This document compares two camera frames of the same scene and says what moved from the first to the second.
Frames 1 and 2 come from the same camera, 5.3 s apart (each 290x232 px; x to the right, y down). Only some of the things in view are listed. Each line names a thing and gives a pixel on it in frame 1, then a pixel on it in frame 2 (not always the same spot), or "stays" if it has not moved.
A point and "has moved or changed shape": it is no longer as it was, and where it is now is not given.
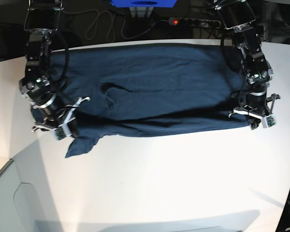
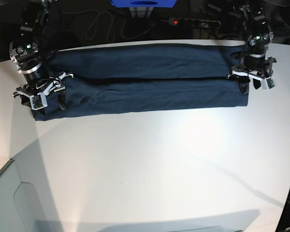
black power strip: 208,23 stays
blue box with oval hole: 144,3 stays
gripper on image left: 60,111 → 36,84
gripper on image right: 257,105 → 259,66
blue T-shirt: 133,89 has moved or changed shape
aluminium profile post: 140,12 stays
